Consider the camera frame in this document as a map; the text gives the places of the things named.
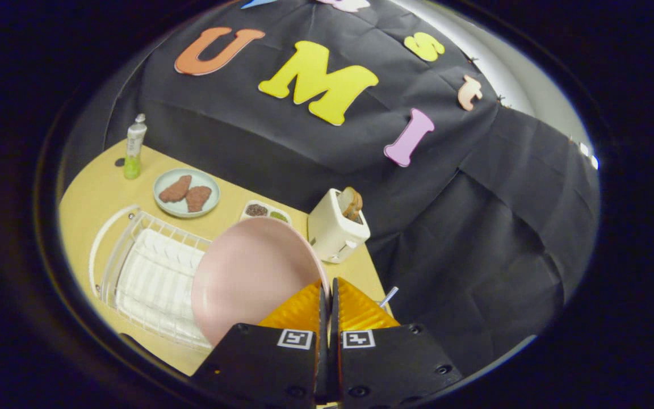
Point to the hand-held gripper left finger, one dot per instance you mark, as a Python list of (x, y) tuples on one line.
[(264, 363)]

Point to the pale teal plate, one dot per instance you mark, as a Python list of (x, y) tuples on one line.
[(205, 177)]

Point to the pink plate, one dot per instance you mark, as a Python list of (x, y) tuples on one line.
[(247, 272)]

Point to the brown meat piece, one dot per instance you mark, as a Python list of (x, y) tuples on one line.
[(198, 199), (175, 189)]

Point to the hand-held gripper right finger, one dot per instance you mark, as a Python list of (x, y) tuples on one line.
[(395, 363)]

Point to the white divided dish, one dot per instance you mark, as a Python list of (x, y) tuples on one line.
[(264, 211)]

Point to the bread slice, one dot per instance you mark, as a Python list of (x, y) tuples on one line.
[(352, 203)]

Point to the green and white bottle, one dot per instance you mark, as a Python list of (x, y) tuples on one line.
[(134, 145)]

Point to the white toaster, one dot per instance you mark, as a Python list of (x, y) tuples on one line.
[(330, 230)]

